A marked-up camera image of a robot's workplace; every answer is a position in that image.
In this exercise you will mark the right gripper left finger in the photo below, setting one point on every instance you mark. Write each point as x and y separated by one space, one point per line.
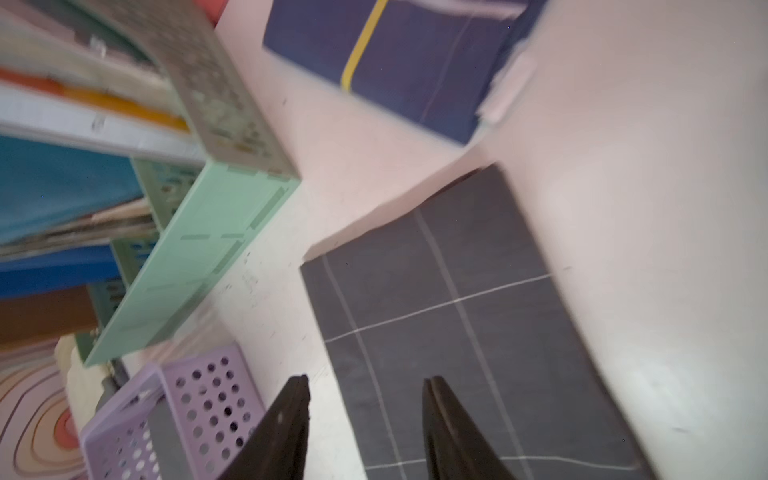
278 447

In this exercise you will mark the plain grey pillowcase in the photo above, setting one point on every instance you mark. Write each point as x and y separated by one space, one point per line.
172 460

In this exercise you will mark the books and folders in organizer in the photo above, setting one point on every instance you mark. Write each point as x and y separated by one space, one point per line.
56 48

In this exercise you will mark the navy cloth yellow stripe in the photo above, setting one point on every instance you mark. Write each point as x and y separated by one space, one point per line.
430 62

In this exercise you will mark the lilac perforated plastic basket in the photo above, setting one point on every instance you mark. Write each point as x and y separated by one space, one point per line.
214 403

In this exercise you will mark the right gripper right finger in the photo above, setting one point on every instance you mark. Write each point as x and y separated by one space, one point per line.
454 446

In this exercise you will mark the mint green file organizer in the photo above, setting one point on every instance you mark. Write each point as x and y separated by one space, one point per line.
246 178

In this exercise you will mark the grey checked pillowcase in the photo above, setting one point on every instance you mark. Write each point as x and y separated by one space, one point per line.
458 288

